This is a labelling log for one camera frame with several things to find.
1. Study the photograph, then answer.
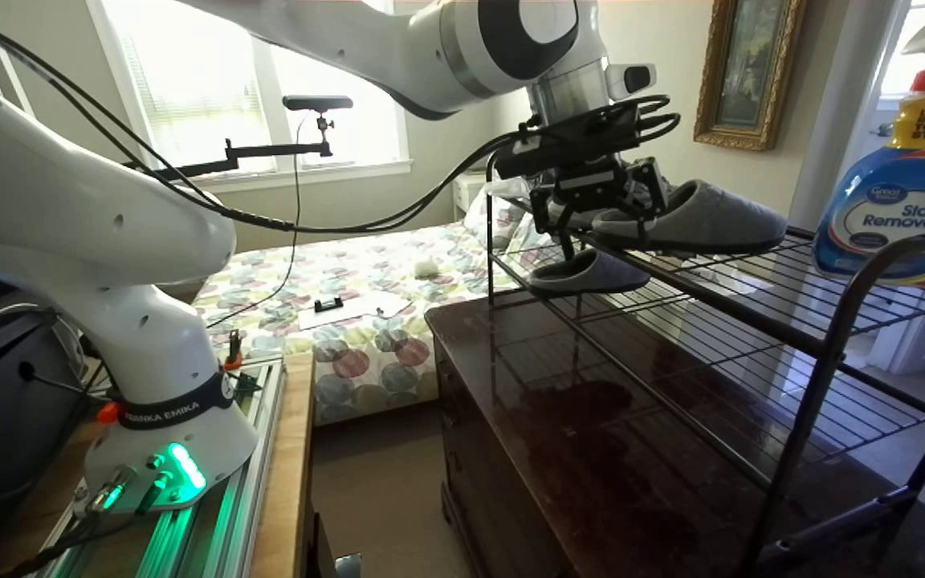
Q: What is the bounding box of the blue stain remover spray bottle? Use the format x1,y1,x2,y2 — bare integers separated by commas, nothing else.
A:
814,11,925,286

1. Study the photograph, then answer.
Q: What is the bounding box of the aluminium mounting rail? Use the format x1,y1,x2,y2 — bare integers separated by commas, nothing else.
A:
34,357,291,578

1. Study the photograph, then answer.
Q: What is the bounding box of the dark wooden dresser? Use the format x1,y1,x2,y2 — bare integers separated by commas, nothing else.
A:
424,291,925,578

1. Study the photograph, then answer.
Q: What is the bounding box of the black wire shoe rack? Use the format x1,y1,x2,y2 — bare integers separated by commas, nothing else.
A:
481,173,925,574

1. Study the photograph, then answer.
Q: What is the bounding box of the bed with dotted bedspread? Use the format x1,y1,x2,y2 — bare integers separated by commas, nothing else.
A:
188,173,552,430

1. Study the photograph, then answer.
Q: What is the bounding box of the light wooden table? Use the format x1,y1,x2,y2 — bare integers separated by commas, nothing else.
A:
249,352,321,578

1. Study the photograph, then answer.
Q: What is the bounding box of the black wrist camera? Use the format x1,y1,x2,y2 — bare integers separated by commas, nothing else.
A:
513,102,650,164

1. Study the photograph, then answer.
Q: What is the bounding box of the gold framed picture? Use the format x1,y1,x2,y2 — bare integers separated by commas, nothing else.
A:
695,0,810,156

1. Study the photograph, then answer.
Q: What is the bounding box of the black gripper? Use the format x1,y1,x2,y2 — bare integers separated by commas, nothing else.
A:
530,156,671,264

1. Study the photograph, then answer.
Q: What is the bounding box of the black electronics box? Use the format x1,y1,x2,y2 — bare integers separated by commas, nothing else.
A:
0,300,90,516

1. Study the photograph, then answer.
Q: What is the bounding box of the window with white frame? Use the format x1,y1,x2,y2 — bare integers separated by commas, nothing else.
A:
86,0,417,196

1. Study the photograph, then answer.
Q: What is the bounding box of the black cable bundle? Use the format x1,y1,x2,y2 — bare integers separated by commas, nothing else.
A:
0,11,686,242

